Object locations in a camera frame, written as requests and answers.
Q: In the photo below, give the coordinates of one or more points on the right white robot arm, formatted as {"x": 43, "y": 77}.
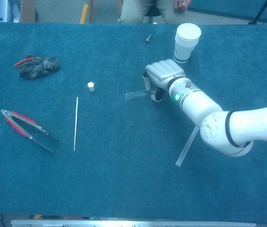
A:
{"x": 218, "y": 123}

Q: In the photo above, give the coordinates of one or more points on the brown cardboard board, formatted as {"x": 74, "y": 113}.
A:
{"x": 27, "y": 11}

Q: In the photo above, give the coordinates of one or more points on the black grey work glove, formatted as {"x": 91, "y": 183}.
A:
{"x": 36, "y": 69}

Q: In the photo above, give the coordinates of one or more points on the clear flat plastic strip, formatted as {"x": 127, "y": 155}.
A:
{"x": 183, "y": 153}

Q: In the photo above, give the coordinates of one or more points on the clear glass test tube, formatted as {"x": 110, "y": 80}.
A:
{"x": 136, "y": 95}

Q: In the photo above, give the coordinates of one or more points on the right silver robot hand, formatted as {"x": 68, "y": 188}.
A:
{"x": 164, "y": 71}

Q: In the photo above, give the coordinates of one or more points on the seated person in beige trousers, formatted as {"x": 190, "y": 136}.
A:
{"x": 133, "y": 11}

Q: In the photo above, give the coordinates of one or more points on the teal felt table cover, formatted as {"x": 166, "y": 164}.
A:
{"x": 124, "y": 184}

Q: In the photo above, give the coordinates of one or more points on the black stool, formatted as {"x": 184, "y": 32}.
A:
{"x": 153, "y": 11}

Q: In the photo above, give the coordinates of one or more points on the black tripod leg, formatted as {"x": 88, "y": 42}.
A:
{"x": 259, "y": 13}

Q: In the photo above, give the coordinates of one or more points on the small white cap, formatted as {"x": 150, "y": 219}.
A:
{"x": 91, "y": 85}

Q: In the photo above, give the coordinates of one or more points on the aluminium frame rail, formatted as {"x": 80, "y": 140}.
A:
{"x": 133, "y": 223}

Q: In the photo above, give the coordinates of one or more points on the small metal bolt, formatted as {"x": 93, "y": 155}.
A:
{"x": 148, "y": 39}

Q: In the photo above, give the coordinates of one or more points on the stack of white paper cups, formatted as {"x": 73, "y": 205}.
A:
{"x": 186, "y": 45}

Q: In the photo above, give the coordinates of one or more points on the thin white stirring rod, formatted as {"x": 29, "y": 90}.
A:
{"x": 76, "y": 123}

